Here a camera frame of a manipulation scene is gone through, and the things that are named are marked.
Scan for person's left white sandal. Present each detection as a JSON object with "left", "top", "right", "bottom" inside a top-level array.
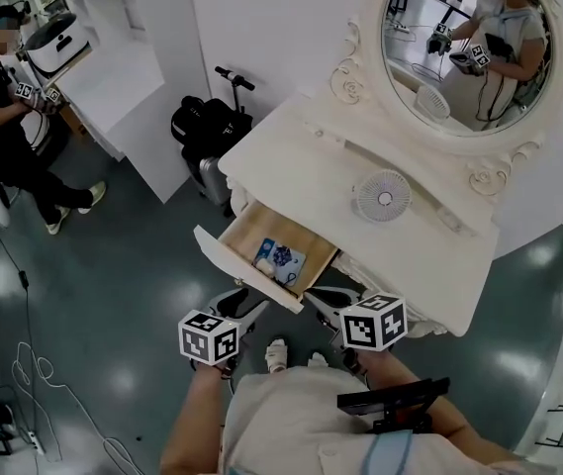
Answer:
[{"left": 264, "top": 336, "right": 290, "bottom": 375}]

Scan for large white wooden drawer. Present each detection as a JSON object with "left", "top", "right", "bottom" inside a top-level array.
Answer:
[{"left": 193, "top": 199, "right": 341, "bottom": 315}]

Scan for white open shelf unit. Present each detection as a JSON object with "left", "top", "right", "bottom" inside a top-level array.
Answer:
[{"left": 57, "top": 0, "right": 163, "bottom": 34}]

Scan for person's light dress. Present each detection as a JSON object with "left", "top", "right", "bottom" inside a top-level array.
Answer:
[{"left": 219, "top": 363, "right": 529, "bottom": 475}]

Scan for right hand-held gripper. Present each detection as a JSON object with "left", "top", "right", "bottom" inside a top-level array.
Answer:
[{"left": 305, "top": 287, "right": 407, "bottom": 378}]

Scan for silver suitcase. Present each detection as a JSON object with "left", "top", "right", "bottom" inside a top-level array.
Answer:
[{"left": 184, "top": 153, "right": 235, "bottom": 217}]

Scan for small white desk fan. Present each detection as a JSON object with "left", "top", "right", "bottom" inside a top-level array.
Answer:
[{"left": 350, "top": 168, "right": 413, "bottom": 225}]

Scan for white round appliance black top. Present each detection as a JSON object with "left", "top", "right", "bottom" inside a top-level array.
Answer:
[{"left": 23, "top": 11, "right": 90, "bottom": 74}]

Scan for light blue neck strap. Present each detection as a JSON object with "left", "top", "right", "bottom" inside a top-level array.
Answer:
[{"left": 362, "top": 430, "right": 415, "bottom": 475}]

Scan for black chest-mounted device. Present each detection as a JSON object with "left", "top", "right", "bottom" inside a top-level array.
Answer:
[{"left": 335, "top": 377, "right": 451, "bottom": 434}]

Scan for black backpack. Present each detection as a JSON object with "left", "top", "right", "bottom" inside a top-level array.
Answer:
[{"left": 170, "top": 95, "right": 254, "bottom": 165}]

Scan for oval mirror white carved frame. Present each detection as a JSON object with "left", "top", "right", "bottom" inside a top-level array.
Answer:
[{"left": 329, "top": 0, "right": 563, "bottom": 197}]

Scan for white floor cable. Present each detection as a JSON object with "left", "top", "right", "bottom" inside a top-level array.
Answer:
[{"left": 11, "top": 341, "right": 146, "bottom": 475}]

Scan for white shelf desk unit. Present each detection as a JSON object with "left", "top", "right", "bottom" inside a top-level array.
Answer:
[{"left": 52, "top": 32, "right": 213, "bottom": 205}]

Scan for black floor cable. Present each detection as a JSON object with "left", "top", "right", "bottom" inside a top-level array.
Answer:
[{"left": 0, "top": 215, "right": 43, "bottom": 475}]

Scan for person's left forearm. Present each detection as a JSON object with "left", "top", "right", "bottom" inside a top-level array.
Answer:
[{"left": 159, "top": 361, "right": 235, "bottom": 475}]

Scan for black scooter handlebar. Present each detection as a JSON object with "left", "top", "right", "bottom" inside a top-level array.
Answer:
[{"left": 214, "top": 65, "right": 256, "bottom": 113}]

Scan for white ornate dressing table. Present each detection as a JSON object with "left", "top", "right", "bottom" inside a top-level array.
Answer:
[{"left": 217, "top": 89, "right": 503, "bottom": 338}]

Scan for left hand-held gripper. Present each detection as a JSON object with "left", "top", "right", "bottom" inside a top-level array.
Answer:
[{"left": 177, "top": 287, "right": 271, "bottom": 380}]

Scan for brown cardboard box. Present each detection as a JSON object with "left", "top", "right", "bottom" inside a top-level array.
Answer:
[{"left": 57, "top": 101, "right": 87, "bottom": 136}]

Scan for blue patterned card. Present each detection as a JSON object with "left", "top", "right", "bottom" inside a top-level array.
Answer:
[{"left": 252, "top": 237, "right": 308, "bottom": 286}]

